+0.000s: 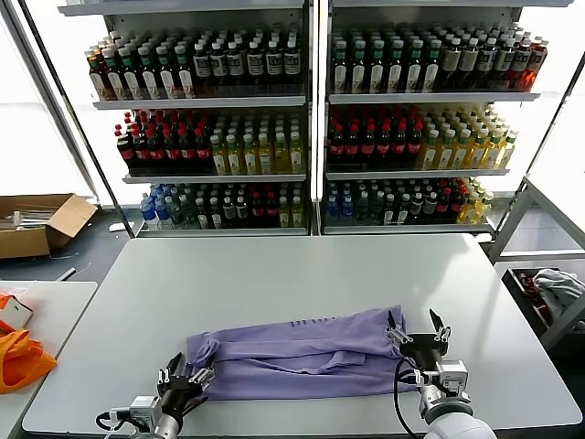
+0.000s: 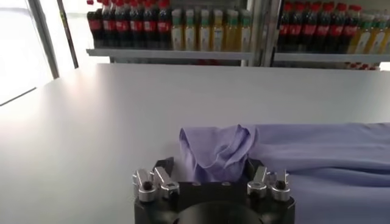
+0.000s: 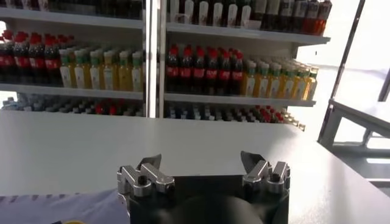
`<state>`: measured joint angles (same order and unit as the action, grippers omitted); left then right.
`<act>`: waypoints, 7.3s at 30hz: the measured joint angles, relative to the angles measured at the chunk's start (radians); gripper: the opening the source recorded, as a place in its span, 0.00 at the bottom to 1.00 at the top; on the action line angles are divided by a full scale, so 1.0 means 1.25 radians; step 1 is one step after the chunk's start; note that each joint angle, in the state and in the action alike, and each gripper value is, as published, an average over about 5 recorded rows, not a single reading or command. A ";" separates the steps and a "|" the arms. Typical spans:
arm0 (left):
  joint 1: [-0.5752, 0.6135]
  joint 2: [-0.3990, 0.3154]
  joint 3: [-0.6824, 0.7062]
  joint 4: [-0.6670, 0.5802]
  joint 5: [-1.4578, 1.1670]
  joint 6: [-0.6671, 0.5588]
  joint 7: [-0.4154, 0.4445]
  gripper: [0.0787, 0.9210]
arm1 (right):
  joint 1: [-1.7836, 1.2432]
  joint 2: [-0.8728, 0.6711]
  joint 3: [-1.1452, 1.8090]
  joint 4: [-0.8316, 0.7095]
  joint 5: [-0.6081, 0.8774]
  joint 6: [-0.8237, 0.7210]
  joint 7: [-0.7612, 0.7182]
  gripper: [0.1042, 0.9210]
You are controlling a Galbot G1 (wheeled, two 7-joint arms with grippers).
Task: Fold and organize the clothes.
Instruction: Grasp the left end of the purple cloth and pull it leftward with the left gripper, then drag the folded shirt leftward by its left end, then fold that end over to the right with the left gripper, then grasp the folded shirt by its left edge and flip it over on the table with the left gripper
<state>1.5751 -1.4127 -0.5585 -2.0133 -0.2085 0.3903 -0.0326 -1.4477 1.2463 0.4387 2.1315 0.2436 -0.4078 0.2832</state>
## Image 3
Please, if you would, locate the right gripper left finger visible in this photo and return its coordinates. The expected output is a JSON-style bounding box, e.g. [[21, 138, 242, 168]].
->
[[117, 154, 176, 197]]

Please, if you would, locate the dark slanted metal post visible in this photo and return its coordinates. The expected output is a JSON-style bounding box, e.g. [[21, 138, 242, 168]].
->
[[330, 0, 366, 100]]

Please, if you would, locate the purple t-shirt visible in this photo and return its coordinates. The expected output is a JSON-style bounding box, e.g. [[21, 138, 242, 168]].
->
[[0, 187, 131, 224]]

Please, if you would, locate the dark bottle grey square label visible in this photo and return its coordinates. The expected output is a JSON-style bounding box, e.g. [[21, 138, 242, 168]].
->
[[265, 0, 280, 31], [305, 0, 320, 35], [279, 0, 294, 33], [292, 0, 308, 33], [252, 0, 266, 30]]

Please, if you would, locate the grey shelf unit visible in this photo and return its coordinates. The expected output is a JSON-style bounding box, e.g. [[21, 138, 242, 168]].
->
[[0, 0, 158, 119], [158, 0, 332, 125]]

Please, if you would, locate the yellow juice bottle green label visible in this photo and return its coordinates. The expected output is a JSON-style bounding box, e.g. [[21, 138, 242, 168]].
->
[[269, 63, 283, 99], [59, 48, 74, 89], [73, 49, 88, 90], [102, 50, 116, 91], [256, 62, 270, 98], [88, 50, 102, 91], [243, 60, 257, 97], [282, 65, 295, 100], [294, 66, 307, 100], [305, 66, 319, 101], [117, 50, 131, 92], [130, 51, 144, 93]]

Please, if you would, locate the grey metal frame table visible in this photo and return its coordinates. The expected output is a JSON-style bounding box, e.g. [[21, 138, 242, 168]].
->
[[317, 99, 390, 186]]

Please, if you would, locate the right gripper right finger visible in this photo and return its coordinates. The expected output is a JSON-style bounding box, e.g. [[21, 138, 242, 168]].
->
[[240, 151, 291, 195]]

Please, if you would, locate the red drink bottle grey label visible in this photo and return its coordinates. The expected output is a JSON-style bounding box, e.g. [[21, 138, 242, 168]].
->
[[316, 0, 333, 37]]

